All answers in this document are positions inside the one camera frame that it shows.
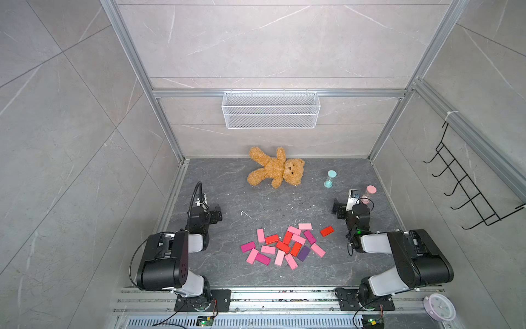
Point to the teal sand timer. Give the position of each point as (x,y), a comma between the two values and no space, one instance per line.
(331,174)

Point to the light pink block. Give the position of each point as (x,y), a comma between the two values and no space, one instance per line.
(252,256)
(318,250)
(305,226)
(294,230)
(298,239)
(265,249)
(279,257)
(291,261)
(261,236)

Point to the red block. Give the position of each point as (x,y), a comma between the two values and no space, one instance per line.
(271,239)
(287,238)
(326,231)
(296,249)
(283,247)

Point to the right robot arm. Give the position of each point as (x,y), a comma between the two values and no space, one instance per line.
(418,261)

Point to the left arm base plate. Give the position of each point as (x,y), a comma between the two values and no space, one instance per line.
(217,300)

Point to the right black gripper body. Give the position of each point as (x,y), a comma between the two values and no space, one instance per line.
(338,208)

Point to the white wire mesh basket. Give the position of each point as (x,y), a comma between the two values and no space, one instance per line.
(270,110)

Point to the black wire hook rack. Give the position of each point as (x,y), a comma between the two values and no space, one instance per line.
(464,182)

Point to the pink sand timer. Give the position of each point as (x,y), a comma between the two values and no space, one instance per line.
(369,192)

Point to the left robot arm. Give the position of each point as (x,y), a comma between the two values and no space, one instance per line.
(164,264)

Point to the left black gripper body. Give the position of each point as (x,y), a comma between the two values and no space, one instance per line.
(216,214)

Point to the lilac round clock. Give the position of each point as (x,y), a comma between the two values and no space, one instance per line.
(439,307)

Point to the brown teddy bear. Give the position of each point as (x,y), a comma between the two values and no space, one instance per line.
(278,169)

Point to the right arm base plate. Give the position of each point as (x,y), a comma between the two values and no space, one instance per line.
(361,299)

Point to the magenta block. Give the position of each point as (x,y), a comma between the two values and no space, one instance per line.
(261,258)
(309,236)
(248,247)

